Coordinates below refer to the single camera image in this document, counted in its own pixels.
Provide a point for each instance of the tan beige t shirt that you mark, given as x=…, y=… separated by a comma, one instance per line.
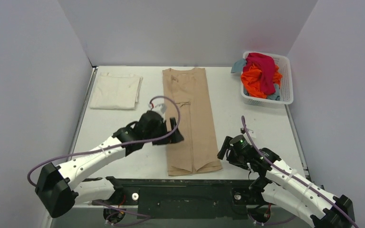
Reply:
x=198, y=152

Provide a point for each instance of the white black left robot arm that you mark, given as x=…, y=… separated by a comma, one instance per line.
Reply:
x=59, y=186

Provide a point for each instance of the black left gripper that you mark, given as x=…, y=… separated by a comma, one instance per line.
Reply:
x=168, y=131

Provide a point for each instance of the white perforated plastic basket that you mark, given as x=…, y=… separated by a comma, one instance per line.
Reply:
x=285, y=90

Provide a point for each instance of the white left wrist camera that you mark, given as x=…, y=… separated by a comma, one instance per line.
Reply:
x=160, y=109

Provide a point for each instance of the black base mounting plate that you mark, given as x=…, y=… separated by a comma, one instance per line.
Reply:
x=188, y=199

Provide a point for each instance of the orange cloth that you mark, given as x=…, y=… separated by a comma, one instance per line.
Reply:
x=251, y=79

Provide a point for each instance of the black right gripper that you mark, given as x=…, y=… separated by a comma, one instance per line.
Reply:
x=228, y=151

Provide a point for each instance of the teal blue cloth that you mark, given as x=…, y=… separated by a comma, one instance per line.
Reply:
x=242, y=65

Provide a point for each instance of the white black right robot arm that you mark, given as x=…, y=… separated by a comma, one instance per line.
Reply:
x=281, y=185

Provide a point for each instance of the folded cream t shirt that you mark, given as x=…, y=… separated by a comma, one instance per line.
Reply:
x=116, y=92

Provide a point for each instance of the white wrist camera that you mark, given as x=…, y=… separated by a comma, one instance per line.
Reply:
x=250, y=132
x=160, y=109

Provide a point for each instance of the magenta red cloth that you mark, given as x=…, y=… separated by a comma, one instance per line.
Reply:
x=266, y=64

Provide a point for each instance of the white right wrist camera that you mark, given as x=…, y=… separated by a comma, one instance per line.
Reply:
x=250, y=132

